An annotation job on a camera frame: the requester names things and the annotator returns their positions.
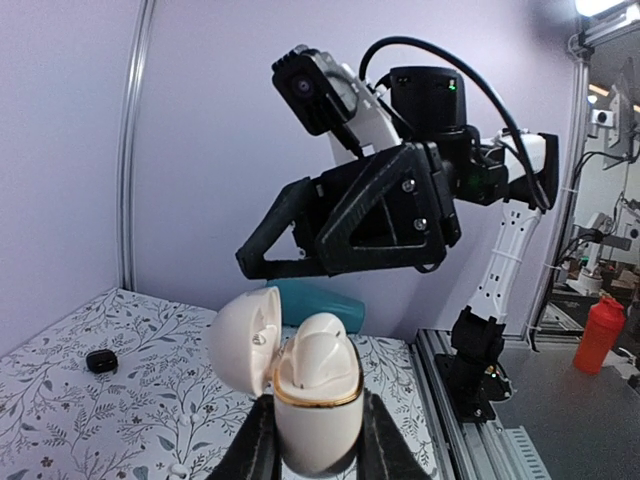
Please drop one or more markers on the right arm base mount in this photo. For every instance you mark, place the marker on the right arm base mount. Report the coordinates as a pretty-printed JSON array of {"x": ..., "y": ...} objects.
[{"x": 472, "y": 392}]

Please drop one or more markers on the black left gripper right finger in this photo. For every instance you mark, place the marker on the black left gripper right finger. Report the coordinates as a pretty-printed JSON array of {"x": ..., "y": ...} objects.
[{"x": 382, "y": 452}]

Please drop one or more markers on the aluminium front rail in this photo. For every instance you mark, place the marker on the aluminium front rail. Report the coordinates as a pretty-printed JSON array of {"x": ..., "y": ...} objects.
[{"x": 468, "y": 450}]

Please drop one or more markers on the black closed earbud case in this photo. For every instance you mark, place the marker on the black closed earbud case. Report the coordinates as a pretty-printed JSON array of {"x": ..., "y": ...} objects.
[{"x": 101, "y": 361}]

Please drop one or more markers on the white earbud partial top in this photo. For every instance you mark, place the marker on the white earbud partial top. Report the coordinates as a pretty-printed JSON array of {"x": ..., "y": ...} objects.
[{"x": 179, "y": 469}]

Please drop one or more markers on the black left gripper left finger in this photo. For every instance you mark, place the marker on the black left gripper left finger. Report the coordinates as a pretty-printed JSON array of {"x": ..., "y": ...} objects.
[{"x": 253, "y": 453}]

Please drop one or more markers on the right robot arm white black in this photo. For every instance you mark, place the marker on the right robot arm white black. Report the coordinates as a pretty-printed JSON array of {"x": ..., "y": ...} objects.
[{"x": 427, "y": 104}]

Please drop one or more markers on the right aluminium frame post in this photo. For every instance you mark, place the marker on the right aluminium frame post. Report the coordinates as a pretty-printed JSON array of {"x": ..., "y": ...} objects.
[{"x": 126, "y": 144}]

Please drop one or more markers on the white earbud silicone tip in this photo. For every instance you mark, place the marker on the white earbud silicone tip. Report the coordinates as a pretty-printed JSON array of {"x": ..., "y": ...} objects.
[{"x": 189, "y": 419}]

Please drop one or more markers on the orange bottle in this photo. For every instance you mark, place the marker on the orange bottle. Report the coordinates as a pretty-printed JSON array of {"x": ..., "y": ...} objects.
[{"x": 605, "y": 322}]

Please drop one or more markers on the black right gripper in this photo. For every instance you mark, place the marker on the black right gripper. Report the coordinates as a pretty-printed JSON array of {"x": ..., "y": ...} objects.
[{"x": 392, "y": 209}]

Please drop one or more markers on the cream earbud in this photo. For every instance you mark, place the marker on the cream earbud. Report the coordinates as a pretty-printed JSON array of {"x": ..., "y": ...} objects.
[{"x": 323, "y": 358}]

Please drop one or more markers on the cream earbud charging case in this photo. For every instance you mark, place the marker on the cream earbud charging case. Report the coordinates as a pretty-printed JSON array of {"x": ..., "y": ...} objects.
[{"x": 249, "y": 355}]

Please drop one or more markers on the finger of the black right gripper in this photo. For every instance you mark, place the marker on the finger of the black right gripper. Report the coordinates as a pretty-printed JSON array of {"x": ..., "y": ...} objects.
[{"x": 304, "y": 204}]

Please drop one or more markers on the teal cup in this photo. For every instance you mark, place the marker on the teal cup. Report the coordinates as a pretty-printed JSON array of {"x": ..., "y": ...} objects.
[{"x": 300, "y": 300}]

